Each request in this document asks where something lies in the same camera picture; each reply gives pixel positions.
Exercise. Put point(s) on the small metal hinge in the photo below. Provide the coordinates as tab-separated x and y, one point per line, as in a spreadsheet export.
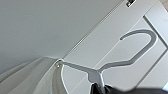
130	2

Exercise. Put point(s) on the white wardrobe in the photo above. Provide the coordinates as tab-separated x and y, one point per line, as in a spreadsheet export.
50	23

